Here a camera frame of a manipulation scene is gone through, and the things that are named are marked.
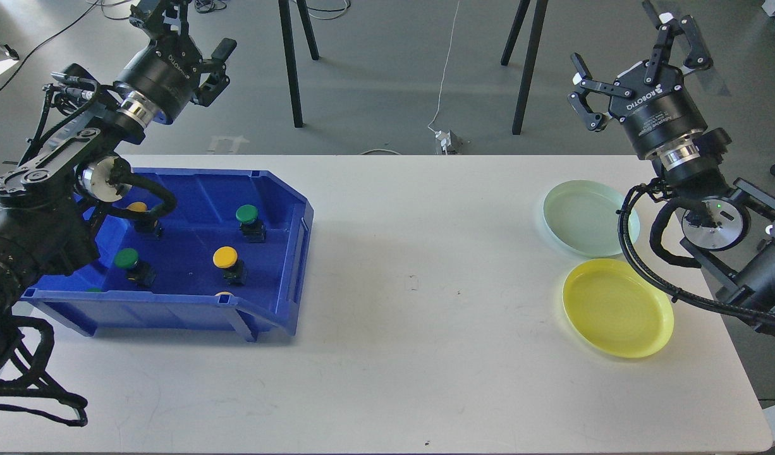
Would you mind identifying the white power adapter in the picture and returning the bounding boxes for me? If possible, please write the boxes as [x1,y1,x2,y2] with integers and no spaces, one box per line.
[434,130,463,155]

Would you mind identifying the white cable on floor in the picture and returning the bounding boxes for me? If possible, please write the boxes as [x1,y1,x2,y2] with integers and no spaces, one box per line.
[427,0,461,133]

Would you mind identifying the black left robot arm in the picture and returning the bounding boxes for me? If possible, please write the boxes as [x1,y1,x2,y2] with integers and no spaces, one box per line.
[0,1,237,427]

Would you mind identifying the black cable on floor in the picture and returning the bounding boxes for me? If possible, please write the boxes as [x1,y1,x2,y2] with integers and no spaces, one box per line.
[0,0,104,105]

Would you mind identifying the black stand leg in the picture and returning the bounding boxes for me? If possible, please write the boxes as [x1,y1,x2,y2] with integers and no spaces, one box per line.
[295,0,320,61]
[278,1,304,128]
[500,0,531,66]
[511,1,549,135]

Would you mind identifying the yellow push button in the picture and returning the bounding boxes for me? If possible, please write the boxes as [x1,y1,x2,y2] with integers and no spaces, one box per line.
[212,246,248,286]
[126,201,163,240]

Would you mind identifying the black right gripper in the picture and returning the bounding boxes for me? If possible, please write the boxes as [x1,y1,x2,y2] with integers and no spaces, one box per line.
[568,0,714,160]

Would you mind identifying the light green plate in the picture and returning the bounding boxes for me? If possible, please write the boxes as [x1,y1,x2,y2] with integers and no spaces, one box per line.
[541,179,623,258]

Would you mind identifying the blue plastic bin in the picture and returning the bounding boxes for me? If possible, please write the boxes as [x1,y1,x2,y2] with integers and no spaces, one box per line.
[22,168,314,342]

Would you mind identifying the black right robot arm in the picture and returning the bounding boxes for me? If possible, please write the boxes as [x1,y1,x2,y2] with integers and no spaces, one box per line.
[568,1,775,336]

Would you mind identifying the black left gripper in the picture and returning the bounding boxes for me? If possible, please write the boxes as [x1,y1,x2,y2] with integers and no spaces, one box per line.
[114,1,237,124]

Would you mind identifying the yellow plate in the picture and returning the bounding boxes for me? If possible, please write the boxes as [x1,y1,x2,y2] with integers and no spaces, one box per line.
[561,258,674,359]

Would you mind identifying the black stand leg inner left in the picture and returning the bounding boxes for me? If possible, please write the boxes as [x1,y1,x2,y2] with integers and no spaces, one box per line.
[295,0,320,61]

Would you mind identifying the black stand leg inner right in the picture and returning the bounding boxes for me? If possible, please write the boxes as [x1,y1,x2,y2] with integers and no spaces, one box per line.
[500,0,531,66]

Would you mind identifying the green push button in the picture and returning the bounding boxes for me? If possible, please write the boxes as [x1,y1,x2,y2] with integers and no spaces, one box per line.
[235,204,267,244]
[113,248,157,288]

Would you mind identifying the yellow push button back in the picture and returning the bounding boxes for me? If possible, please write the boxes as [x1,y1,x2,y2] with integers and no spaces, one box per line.
[126,201,163,240]

